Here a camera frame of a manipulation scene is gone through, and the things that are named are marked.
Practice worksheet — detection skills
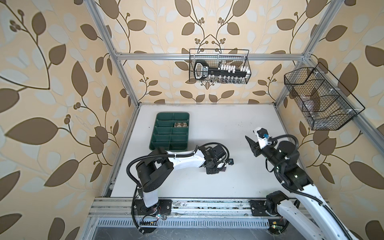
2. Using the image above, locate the black wire basket right wall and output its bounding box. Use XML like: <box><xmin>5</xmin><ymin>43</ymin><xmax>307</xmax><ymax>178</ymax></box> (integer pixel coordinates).
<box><xmin>284</xmin><ymin>62</ymin><xmax>366</xmax><ymax>131</ymax></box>

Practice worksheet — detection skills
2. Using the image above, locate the black tool set in basket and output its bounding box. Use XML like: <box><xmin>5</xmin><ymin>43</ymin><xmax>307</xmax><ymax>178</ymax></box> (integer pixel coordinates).
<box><xmin>192</xmin><ymin>60</ymin><xmax>252</xmax><ymax>82</ymax></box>

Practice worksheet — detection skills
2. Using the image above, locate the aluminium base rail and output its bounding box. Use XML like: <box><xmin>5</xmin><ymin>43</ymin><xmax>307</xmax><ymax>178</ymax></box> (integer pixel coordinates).
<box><xmin>86</xmin><ymin>197</ymin><xmax>340</xmax><ymax>230</ymax></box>

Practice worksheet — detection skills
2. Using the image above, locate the black wire basket wall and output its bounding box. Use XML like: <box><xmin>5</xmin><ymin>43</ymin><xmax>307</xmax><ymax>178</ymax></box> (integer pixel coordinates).
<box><xmin>284</xmin><ymin>62</ymin><xmax>366</xmax><ymax>131</ymax></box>
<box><xmin>189</xmin><ymin>48</ymin><xmax>252</xmax><ymax>85</ymax></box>

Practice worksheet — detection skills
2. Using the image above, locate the brown argyle sock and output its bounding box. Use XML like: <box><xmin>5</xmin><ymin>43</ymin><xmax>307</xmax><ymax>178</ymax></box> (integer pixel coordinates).
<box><xmin>174</xmin><ymin>122</ymin><xmax>188</xmax><ymax>128</ymax></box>

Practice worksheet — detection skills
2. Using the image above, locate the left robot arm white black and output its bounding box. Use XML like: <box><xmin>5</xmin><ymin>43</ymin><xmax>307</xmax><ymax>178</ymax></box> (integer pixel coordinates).
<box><xmin>126</xmin><ymin>142</ymin><xmax>234</xmax><ymax>235</ymax></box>

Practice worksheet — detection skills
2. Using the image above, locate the black wire basket back wall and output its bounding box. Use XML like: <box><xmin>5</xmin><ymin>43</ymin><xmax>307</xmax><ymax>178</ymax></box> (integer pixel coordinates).
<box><xmin>189</xmin><ymin>48</ymin><xmax>252</xmax><ymax>85</ymax></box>

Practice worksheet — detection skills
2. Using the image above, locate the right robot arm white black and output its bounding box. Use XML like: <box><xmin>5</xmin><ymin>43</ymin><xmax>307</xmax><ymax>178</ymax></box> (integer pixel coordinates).
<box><xmin>246</xmin><ymin>128</ymin><xmax>356</xmax><ymax>240</ymax></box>

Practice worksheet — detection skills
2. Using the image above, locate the green divided organizer tray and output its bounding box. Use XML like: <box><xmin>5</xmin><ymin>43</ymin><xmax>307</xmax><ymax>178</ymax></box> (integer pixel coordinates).
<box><xmin>149</xmin><ymin>112</ymin><xmax>190</xmax><ymax>152</ymax></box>

